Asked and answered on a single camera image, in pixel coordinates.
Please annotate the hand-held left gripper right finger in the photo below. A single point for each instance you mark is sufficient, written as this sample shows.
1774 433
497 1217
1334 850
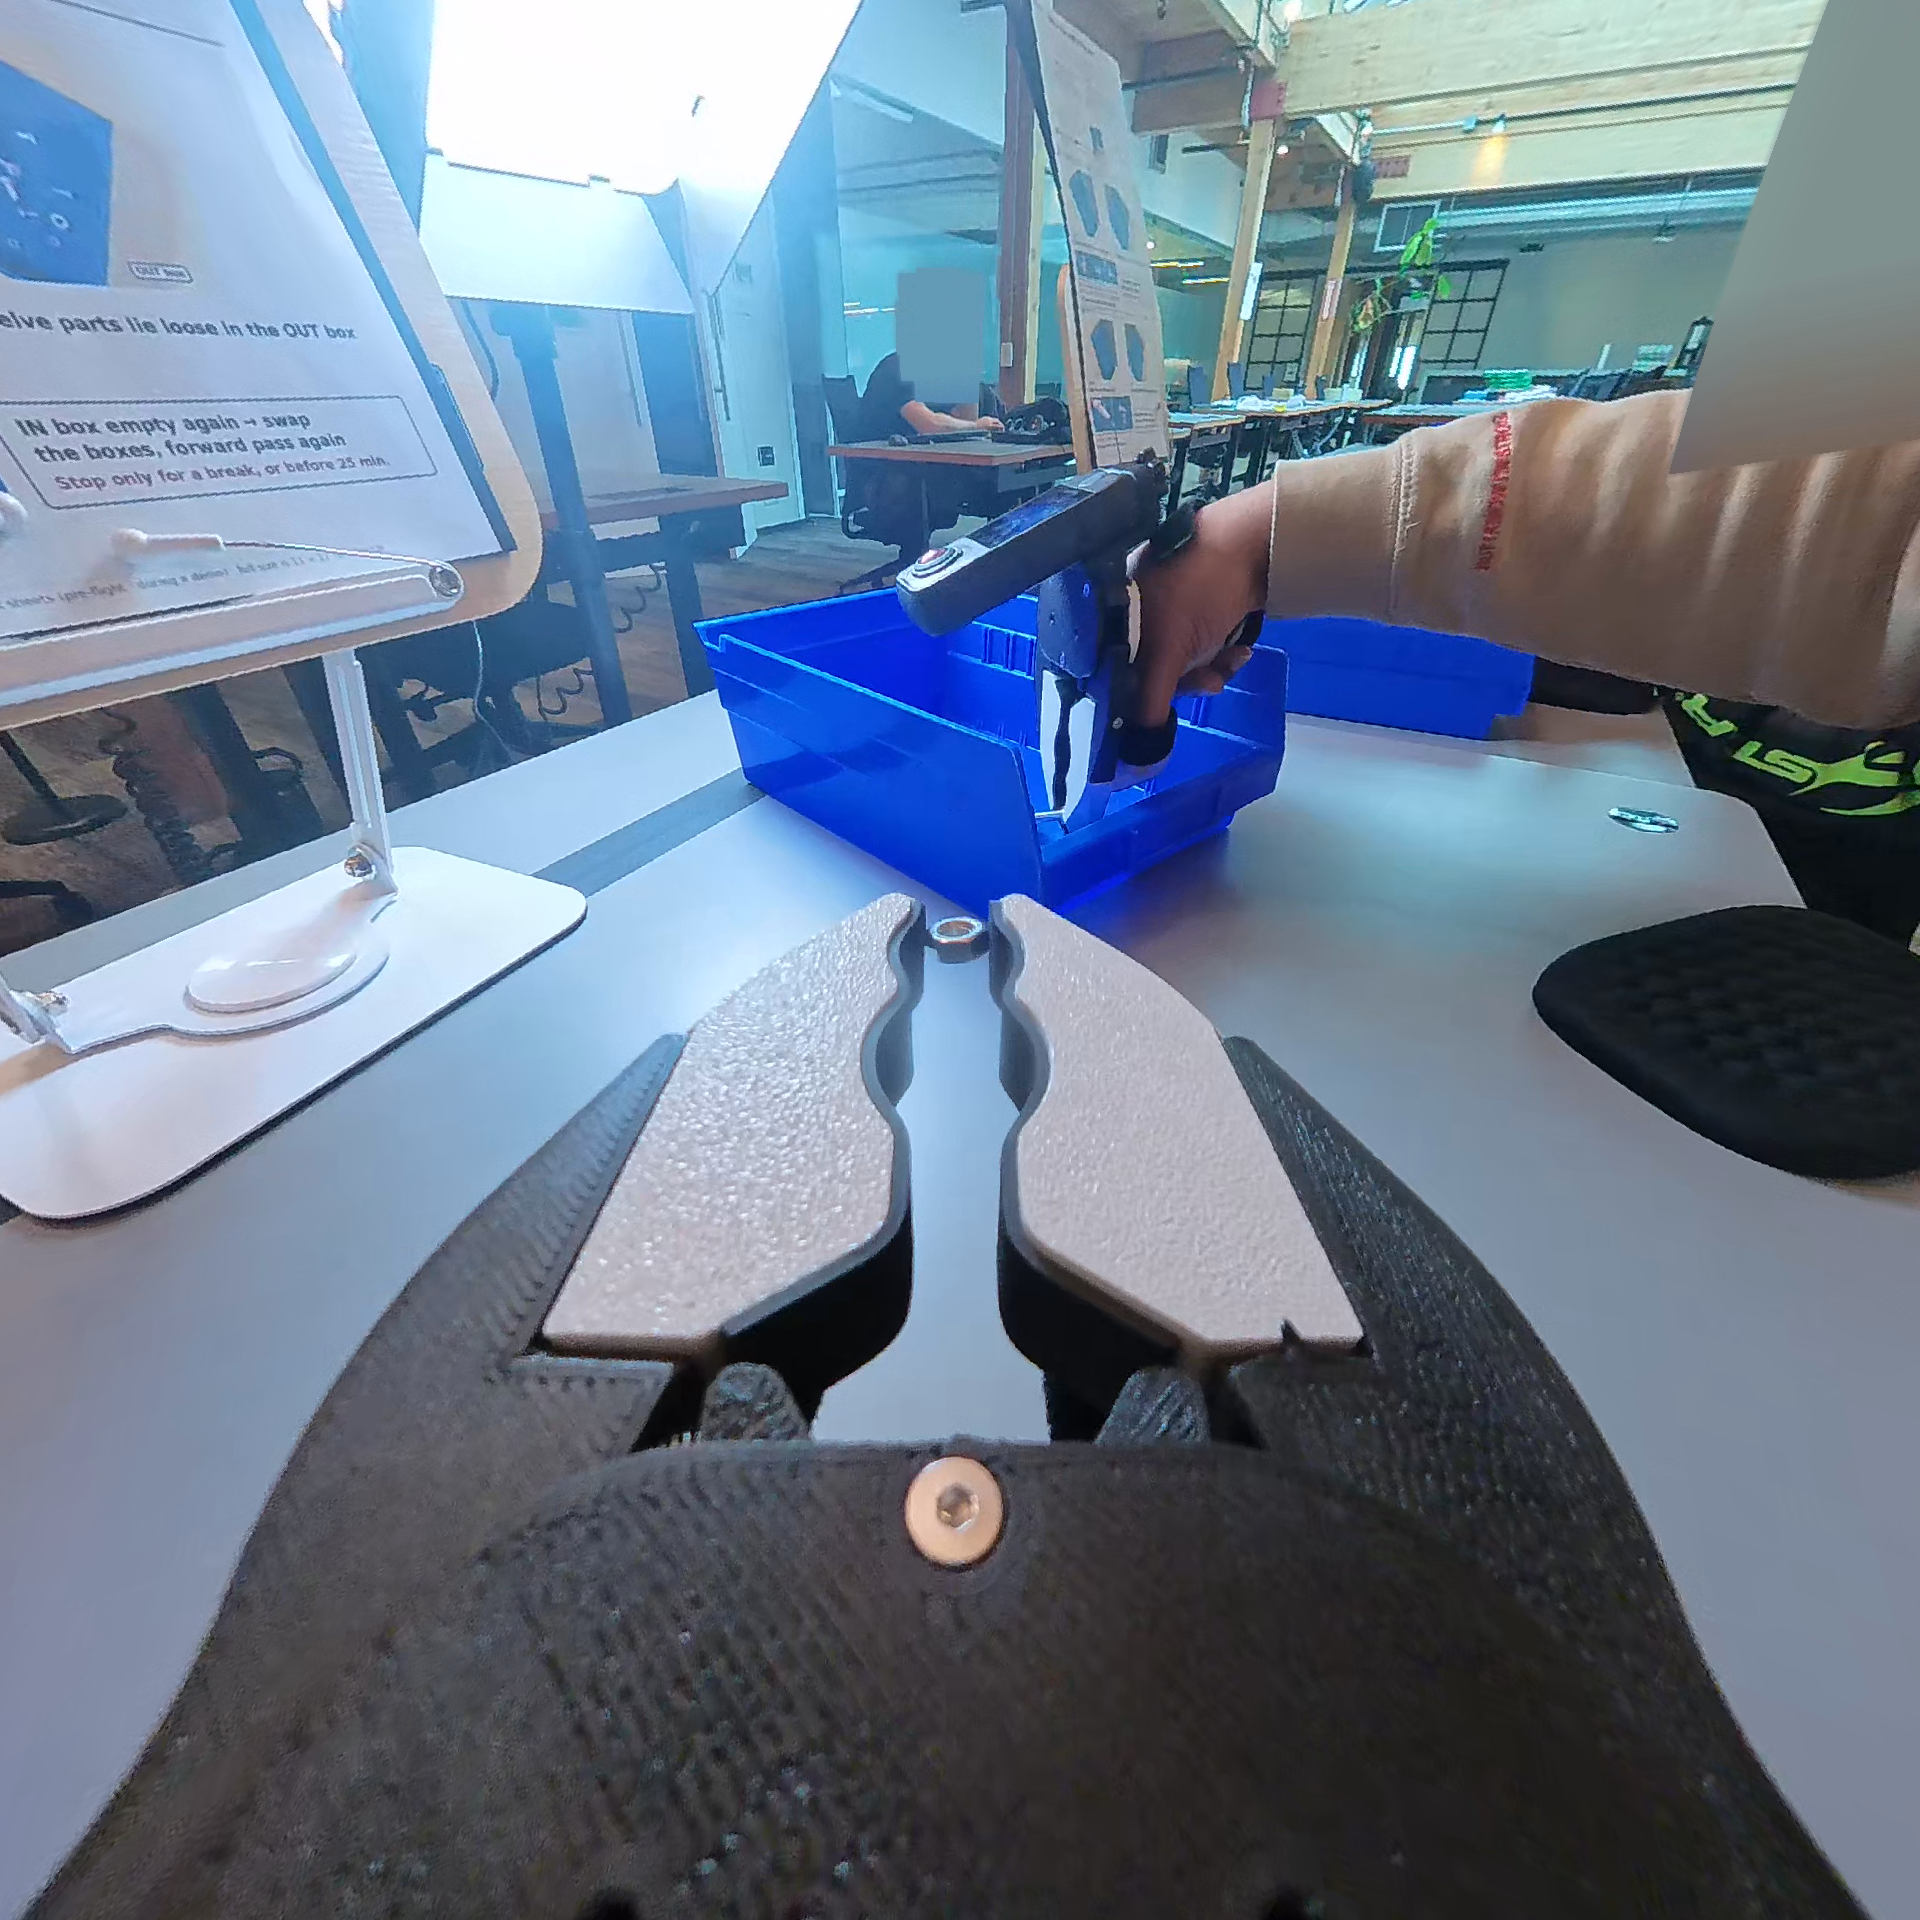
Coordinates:
1171 1177

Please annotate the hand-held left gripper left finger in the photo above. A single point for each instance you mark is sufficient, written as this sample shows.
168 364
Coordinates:
745 1177

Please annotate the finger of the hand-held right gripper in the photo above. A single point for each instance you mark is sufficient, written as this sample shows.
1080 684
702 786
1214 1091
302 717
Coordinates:
1064 736

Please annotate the blue plastic bin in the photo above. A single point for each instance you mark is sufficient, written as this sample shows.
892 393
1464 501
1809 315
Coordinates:
871 750
1412 674

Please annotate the silver hex nut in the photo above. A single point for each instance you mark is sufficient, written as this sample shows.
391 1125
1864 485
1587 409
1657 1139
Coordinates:
958 932

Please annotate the person's right forearm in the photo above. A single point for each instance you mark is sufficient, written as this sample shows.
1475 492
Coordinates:
1621 555

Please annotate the person's right hand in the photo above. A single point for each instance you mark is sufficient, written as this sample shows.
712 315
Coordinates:
1217 586

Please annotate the wooden desk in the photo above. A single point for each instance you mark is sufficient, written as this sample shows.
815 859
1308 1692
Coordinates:
675 498
948 457

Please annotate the cardboard sign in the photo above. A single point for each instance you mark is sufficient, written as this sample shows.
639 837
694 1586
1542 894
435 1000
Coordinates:
1105 240

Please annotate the small round metal fitting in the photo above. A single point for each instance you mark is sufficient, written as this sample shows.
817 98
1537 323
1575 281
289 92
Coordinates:
1644 816

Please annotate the studio softbox light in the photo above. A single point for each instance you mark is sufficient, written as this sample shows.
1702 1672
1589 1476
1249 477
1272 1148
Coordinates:
631 92

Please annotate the black chair armrest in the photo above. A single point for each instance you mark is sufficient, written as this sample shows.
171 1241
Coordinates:
1757 1035

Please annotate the white instruction sheet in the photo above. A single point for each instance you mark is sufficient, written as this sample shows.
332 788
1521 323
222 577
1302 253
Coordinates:
211 299

